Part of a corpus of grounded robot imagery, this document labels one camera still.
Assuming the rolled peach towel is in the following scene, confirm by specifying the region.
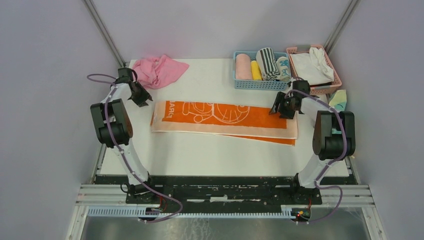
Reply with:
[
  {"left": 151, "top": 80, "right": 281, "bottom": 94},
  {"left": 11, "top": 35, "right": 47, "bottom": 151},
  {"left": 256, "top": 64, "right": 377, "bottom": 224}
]
[{"left": 235, "top": 53, "right": 253, "bottom": 80}]

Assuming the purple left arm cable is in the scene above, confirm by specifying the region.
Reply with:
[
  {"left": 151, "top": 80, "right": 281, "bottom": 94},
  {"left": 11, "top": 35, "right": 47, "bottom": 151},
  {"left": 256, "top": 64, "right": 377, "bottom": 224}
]
[{"left": 86, "top": 68, "right": 184, "bottom": 224}]

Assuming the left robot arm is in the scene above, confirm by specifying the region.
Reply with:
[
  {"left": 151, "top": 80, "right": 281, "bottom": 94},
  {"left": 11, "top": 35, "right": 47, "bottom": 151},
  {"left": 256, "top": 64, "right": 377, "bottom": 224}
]
[{"left": 90, "top": 67, "right": 153, "bottom": 198}]

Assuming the rolled striped towel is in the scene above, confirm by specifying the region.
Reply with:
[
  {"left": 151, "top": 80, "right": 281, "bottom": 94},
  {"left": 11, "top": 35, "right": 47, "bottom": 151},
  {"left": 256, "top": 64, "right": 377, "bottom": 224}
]
[{"left": 255, "top": 47, "right": 279, "bottom": 82}]

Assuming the blue plastic basket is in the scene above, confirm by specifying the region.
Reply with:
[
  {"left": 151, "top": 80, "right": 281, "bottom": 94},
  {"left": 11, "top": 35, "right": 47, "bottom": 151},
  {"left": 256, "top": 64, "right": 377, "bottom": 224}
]
[{"left": 232, "top": 50, "right": 291, "bottom": 91}]

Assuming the teal rabbit pattern towel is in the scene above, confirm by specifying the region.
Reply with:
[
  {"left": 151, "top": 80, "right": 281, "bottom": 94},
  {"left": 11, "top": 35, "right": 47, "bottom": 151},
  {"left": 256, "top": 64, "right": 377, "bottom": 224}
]
[{"left": 275, "top": 56, "right": 292, "bottom": 82}]

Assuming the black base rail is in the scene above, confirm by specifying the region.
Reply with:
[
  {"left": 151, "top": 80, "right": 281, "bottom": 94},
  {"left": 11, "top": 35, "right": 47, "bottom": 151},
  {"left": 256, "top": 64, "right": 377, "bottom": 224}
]
[{"left": 94, "top": 175, "right": 360, "bottom": 215}]

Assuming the pink plastic basket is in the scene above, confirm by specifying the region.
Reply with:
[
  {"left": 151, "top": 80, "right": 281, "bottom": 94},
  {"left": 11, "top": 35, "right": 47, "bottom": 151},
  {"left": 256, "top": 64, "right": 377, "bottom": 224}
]
[{"left": 286, "top": 44, "right": 342, "bottom": 95}]

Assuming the crumpled pink towel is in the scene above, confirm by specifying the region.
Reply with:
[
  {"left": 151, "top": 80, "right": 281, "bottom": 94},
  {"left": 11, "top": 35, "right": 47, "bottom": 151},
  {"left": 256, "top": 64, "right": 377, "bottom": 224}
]
[{"left": 132, "top": 54, "right": 190, "bottom": 89}]

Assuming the white cable duct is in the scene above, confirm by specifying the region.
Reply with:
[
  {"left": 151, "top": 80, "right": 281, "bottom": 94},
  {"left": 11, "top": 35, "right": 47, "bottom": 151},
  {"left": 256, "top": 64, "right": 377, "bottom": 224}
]
[{"left": 87, "top": 206, "right": 299, "bottom": 220}]

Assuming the light blue yellow towel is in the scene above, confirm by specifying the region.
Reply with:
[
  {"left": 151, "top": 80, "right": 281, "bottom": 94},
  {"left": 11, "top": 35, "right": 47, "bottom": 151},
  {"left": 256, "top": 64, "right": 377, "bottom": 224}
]
[{"left": 328, "top": 89, "right": 347, "bottom": 112}]

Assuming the white folded cloth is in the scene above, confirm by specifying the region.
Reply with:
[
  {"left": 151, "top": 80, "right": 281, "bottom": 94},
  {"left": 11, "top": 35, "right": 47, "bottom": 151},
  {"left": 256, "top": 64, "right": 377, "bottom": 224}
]
[{"left": 290, "top": 47, "right": 335, "bottom": 86}]

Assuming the orange white towel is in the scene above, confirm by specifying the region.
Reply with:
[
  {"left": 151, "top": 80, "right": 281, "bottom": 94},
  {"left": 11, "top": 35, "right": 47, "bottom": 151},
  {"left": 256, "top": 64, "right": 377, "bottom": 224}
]
[{"left": 150, "top": 100, "right": 298, "bottom": 146}]

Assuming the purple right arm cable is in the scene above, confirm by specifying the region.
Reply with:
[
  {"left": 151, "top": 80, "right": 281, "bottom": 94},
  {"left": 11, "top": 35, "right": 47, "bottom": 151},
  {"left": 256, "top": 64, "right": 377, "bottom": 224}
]
[{"left": 284, "top": 77, "right": 349, "bottom": 225}]

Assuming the aluminium frame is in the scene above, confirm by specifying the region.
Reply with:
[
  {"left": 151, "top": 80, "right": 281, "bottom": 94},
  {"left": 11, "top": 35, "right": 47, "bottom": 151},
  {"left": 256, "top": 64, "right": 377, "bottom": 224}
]
[{"left": 64, "top": 0, "right": 388, "bottom": 240}]

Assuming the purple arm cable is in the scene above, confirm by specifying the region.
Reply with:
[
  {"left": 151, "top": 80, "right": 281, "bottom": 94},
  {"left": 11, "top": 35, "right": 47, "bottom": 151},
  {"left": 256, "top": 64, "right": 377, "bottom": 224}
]
[
  {"left": 86, "top": 68, "right": 184, "bottom": 224},
  {"left": 284, "top": 77, "right": 349, "bottom": 225}
]

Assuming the rolled yellow towel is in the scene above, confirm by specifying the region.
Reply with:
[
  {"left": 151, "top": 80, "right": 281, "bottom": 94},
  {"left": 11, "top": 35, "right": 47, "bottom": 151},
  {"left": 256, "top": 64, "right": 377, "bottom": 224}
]
[{"left": 250, "top": 60, "right": 262, "bottom": 81}]

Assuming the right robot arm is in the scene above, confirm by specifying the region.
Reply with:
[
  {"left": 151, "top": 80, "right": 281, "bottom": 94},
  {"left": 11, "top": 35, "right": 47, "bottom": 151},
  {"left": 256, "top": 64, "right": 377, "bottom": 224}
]
[{"left": 269, "top": 78, "right": 356, "bottom": 195}]

